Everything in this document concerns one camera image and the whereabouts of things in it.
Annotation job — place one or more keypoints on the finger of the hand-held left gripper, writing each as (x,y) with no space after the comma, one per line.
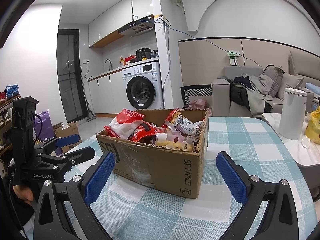
(80,153)
(67,138)

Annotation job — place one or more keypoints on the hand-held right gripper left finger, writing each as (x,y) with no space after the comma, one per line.
(100,177)

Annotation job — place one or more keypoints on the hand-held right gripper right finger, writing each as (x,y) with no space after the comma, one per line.
(231,177)

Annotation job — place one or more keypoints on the red and white snack packet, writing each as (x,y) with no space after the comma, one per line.
(125,122)
(111,131)

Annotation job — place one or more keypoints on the brown cardboard box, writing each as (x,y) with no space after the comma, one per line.
(155,165)

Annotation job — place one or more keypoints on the red chip bag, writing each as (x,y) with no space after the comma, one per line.
(143,131)

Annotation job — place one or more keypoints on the clear pastry packet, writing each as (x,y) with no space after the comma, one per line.
(172,142)

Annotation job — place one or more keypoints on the person's left forearm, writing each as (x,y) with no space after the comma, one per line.
(15,215)

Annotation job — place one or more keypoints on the person's left hand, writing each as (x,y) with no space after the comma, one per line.
(23,193)

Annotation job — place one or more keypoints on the small printed cardboard box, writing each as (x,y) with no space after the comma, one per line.
(68,132)

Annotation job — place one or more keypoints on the shoe rack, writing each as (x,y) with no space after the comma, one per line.
(6,130)

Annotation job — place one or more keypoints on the purple plastic bag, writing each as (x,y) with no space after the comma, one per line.
(46,127)

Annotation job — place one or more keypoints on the teal checked tablecloth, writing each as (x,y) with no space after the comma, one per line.
(225,135)

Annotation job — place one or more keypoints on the blue sneaker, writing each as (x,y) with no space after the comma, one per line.
(12,92)

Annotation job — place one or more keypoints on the white kitchen counter cabinet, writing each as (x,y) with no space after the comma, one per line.
(105,95)

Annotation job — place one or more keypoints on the dark glass door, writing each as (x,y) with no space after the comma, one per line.
(68,80)

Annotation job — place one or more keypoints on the white marble coffee table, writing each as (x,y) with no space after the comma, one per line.
(307,160)

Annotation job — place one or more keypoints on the pink cloth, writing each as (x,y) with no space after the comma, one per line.
(200,105)

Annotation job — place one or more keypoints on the beige sofa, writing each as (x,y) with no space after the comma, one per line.
(221,97)

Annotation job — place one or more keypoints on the black jacket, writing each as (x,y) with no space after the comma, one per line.
(240,95)

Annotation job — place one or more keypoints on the steel kitchen faucet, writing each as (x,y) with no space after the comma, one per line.
(108,63)

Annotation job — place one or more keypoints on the grey hooded jacket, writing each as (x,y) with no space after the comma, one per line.
(260,95)

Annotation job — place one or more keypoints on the white trash bin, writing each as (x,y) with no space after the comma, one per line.
(292,115)

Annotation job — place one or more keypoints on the white washing machine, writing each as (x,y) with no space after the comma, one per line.
(142,92)

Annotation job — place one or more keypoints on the black patterned laundry basket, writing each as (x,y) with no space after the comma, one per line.
(196,92)

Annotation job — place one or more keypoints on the yellow soap bottle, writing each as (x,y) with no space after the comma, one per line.
(121,62)

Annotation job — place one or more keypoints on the yellow plastic bag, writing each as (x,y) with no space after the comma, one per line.
(313,127)

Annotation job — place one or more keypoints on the red container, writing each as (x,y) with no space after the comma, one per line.
(129,60)

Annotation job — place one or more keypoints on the dark grey pillow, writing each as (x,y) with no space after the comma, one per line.
(273,80)

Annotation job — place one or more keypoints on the light grey pillow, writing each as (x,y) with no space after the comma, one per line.
(290,85)

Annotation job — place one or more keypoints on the black pressure cooker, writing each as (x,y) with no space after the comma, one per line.
(143,53)

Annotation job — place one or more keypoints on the light blue pillow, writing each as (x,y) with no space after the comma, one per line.
(312,88)

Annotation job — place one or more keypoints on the grey crumpled bag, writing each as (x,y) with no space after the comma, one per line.
(155,54)

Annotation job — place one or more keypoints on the white upper kitchen cabinets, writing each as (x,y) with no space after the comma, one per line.
(112,22)

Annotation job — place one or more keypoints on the steel range hood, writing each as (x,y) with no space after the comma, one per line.
(136,27)

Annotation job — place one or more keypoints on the white router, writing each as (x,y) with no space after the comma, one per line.
(162,20)

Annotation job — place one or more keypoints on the green white wall panel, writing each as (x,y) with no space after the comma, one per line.
(233,60)

